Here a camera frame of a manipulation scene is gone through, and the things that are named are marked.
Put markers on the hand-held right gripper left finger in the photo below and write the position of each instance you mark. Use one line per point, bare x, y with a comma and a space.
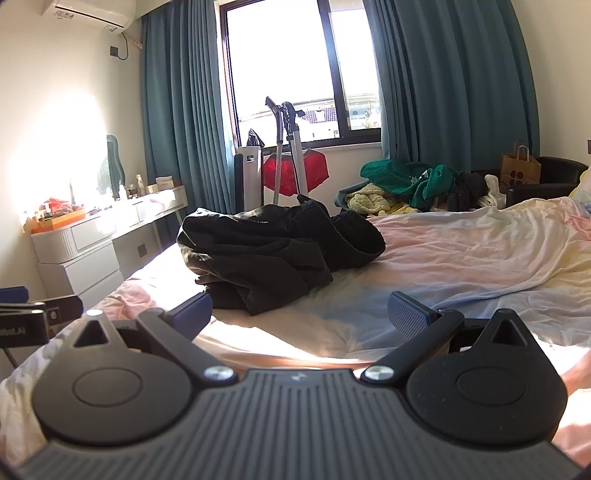
196, 316

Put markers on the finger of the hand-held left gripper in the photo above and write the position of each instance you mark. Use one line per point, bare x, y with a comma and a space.
64, 311
11, 294

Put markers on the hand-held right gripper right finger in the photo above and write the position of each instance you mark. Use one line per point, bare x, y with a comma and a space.
406, 316

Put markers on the black pants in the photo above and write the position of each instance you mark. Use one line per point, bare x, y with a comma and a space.
268, 258

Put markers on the pile of black clothes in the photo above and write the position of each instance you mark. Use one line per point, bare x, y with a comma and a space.
466, 189

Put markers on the white dressing table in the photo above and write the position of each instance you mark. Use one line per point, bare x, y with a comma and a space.
92, 249

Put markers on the bed with pastel sheet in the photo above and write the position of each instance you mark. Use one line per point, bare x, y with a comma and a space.
461, 258

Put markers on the orange tray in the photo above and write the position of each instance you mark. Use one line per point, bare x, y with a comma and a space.
57, 221

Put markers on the yellow knitted blanket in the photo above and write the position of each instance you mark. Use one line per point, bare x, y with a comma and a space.
369, 201

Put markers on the dark laundry basket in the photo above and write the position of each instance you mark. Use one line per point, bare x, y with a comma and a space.
339, 201

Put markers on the small white box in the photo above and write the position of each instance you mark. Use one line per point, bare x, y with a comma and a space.
164, 183

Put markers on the green garment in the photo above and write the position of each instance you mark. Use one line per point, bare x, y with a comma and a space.
401, 177

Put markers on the glass bottle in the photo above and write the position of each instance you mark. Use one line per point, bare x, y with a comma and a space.
140, 187

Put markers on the white tower appliance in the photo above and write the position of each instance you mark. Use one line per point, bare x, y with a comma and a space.
249, 180

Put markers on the white cloth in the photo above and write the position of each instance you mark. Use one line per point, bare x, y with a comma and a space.
493, 191

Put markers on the wavy green framed mirror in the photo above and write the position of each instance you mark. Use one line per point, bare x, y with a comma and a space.
113, 161

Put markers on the red garment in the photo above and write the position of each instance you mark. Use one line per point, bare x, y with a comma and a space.
314, 168

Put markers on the brown paper bag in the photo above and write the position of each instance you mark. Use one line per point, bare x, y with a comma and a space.
521, 168

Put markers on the garment steamer stand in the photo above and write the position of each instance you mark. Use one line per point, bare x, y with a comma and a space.
295, 152

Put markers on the teal curtain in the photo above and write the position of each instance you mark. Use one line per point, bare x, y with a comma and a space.
184, 115
452, 83

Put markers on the black armchair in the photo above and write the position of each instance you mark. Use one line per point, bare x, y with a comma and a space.
558, 177

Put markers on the pastel pillow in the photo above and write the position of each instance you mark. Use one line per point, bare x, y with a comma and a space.
582, 189

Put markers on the black framed window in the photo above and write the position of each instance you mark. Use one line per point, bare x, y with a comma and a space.
286, 69

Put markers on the white air conditioner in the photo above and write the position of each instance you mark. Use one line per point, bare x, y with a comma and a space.
87, 11

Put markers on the black wall socket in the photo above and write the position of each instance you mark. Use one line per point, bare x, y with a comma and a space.
114, 50

